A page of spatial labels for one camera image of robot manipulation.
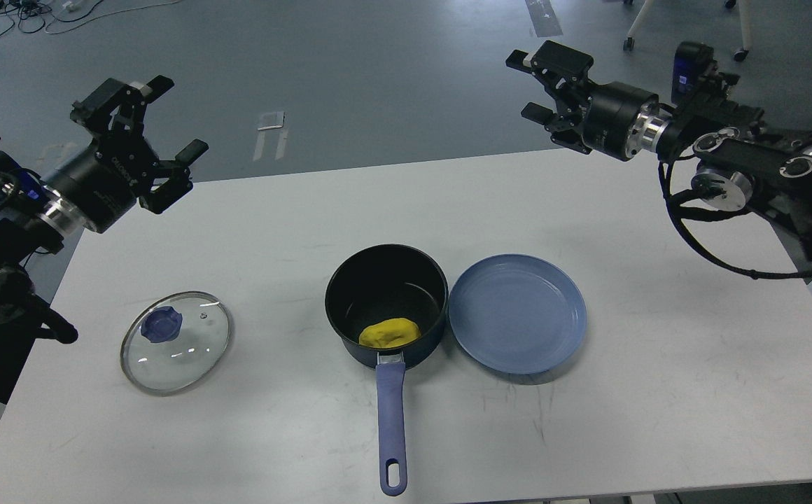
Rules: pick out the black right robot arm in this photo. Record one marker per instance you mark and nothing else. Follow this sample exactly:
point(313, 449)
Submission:
point(718, 160)

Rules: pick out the blue plate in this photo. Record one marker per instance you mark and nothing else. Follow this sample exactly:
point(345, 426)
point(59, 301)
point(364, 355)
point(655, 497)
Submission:
point(517, 314)

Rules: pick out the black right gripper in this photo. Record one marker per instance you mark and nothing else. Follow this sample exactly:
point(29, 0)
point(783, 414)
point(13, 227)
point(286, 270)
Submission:
point(589, 117)

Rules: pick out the dark blue saucepan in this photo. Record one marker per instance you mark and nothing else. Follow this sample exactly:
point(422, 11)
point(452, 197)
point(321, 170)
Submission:
point(388, 305)

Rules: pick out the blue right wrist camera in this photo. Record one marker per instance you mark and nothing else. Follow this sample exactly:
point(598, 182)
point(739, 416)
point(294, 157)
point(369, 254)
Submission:
point(692, 62)

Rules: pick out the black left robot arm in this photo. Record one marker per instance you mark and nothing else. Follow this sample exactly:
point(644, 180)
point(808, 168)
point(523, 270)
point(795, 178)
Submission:
point(32, 219)

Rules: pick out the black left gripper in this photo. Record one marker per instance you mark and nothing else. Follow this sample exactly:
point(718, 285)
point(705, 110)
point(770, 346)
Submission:
point(118, 168)

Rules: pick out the glass lid blue knob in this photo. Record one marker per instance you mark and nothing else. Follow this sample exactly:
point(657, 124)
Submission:
point(176, 343)

